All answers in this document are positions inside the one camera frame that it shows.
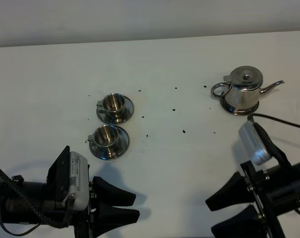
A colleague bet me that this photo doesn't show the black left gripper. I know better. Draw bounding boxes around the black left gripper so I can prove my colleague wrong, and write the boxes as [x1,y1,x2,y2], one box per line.
[74,177,140,238]

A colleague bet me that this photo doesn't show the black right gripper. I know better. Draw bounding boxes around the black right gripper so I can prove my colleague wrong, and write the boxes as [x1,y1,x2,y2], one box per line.
[205,161,286,238]

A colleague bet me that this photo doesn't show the stainless steel teapot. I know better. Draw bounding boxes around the stainless steel teapot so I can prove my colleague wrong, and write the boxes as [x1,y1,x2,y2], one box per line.
[210,66,284,109]

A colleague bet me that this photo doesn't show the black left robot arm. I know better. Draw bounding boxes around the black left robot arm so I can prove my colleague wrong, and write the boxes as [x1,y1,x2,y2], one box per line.
[0,146,140,238]

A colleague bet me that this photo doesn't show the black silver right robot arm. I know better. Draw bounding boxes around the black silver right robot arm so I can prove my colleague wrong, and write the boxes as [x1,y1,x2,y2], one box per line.
[206,121,300,238]

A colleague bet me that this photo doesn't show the near stainless steel teacup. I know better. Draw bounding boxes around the near stainless steel teacup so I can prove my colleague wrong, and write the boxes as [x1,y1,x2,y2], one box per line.
[87,125,119,149]

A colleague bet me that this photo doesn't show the stainless steel teacup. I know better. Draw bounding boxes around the stainless steel teacup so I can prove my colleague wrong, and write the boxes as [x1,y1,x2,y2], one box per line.
[97,93,126,117]
[87,125,119,149]

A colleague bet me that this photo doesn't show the steel teapot saucer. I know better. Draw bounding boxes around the steel teapot saucer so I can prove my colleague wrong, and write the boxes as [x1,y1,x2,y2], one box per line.
[220,100,259,116]

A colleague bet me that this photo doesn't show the far stainless steel teacup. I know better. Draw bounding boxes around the far stainless steel teacup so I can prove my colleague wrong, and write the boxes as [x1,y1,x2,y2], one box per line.
[97,93,126,117]

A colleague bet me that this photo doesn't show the near steel cup saucer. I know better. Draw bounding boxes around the near steel cup saucer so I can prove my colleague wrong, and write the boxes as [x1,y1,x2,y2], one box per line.
[89,126,130,161]

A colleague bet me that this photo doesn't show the steel cup saucer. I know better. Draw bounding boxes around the steel cup saucer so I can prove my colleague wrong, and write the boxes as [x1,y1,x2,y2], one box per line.
[89,126,130,161]
[97,95,134,125]

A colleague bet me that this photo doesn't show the far steel cup saucer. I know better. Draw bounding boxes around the far steel cup saucer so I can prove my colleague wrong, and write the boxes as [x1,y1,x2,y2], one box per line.
[97,95,134,125]

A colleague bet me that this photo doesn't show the braided black left cable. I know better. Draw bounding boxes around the braided black left cable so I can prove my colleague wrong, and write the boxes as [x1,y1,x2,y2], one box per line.
[0,160,78,229]

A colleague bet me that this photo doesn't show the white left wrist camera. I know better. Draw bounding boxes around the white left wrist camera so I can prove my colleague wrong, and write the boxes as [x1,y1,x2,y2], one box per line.
[67,151,90,211]

